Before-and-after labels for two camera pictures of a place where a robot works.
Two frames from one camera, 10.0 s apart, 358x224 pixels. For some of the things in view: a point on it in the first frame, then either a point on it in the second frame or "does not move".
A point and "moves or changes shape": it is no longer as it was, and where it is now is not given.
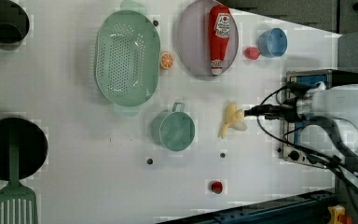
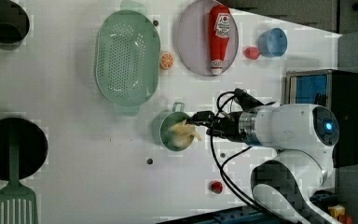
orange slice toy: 167,60 does not move
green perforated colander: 128,58 does not move
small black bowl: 5,24 does not move
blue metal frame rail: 311,208 does not move
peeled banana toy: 233,118 moves or changes shape
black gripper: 285,112 → 227,125
